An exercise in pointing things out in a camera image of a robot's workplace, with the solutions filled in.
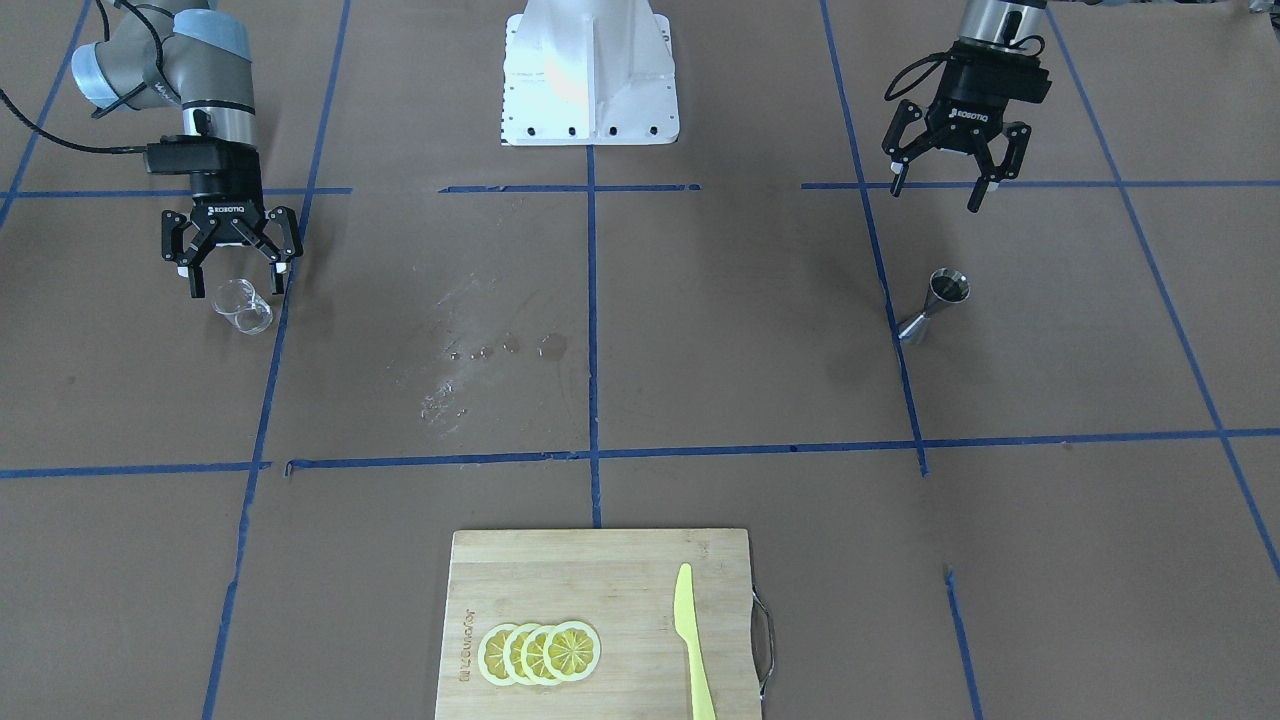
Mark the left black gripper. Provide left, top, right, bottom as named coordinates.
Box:
left=882, top=94, right=1030, bottom=213

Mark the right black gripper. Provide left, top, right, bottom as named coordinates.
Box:
left=163, top=170, right=303, bottom=299

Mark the small clear glass cup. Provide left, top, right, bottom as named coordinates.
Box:
left=210, top=278, right=274, bottom=334

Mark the steel double jigger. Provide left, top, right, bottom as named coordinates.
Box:
left=897, top=266, right=972, bottom=346

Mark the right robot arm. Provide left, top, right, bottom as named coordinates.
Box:
left=70, top=1, right=305, bottom=299

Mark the rear lemon slice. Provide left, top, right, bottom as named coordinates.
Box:
left=479, top=623, right=517, bottom=687

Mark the bamboo cutting board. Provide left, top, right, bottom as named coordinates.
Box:
left=434, top=529, right=762, bottom=719

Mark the yellow plastic knife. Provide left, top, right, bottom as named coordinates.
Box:
left=673, top=562, right=716, bottom=719

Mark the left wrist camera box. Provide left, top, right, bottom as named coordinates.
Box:
left=940, top=42, right=1052, bottom=108

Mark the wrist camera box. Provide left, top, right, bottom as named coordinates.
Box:
left=143, top=136, right=260, bottom=176
left=940, top=42, right=1052, bottom=108

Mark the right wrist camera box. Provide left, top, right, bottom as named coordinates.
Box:
left=143, top=136, right=260, bottom=176

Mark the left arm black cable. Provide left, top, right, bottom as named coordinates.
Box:
left=884, top=50, right=951, bottom=106

